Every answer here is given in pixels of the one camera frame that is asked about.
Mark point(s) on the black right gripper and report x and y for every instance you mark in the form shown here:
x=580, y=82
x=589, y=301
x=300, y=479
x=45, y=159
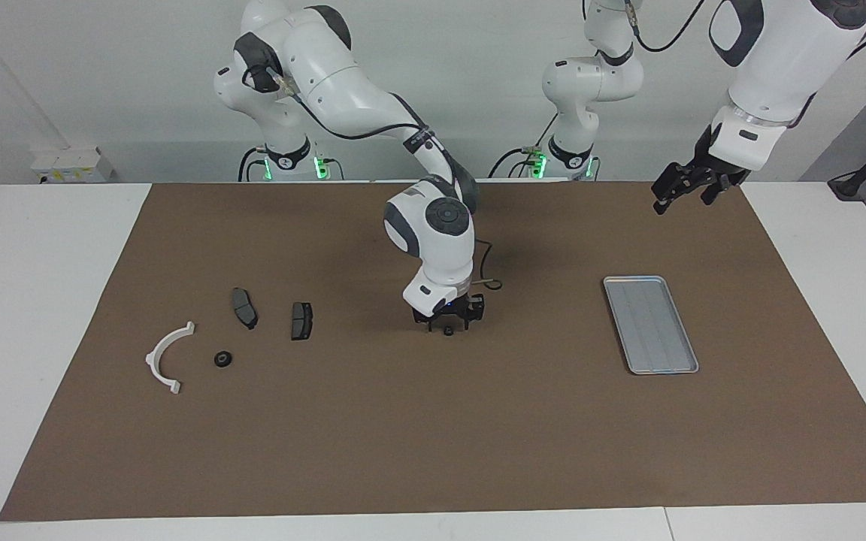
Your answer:
x=444, y=314

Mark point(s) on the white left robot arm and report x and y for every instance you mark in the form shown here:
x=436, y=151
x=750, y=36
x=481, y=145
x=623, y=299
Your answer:
x=786, y=60

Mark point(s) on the curved dark grey brake pad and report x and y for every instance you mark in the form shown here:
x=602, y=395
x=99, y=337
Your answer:
x=244, y=308

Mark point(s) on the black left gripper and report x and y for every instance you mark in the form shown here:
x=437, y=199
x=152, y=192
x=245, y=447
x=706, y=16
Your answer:
x=717, y=169

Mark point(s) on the brown table mat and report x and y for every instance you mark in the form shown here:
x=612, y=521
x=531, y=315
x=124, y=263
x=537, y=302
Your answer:
x=433, y=421

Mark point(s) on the rectangular dark grey brake pad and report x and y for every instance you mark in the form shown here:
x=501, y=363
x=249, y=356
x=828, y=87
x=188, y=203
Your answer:
x=301, y=321

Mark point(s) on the large black bearing gear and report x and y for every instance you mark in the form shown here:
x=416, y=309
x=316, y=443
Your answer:
x=223, y=359

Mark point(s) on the white power strip box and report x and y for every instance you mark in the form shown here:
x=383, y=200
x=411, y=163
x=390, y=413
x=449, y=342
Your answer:
x=65, y=165

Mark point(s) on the white semicircular bracket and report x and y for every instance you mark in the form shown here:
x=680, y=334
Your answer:
x=152, y=361

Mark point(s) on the silver metal tray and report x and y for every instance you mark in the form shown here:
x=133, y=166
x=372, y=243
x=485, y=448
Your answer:
x=658, y=330

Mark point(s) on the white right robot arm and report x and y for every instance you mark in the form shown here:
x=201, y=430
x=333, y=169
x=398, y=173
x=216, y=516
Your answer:
x=440, y=240

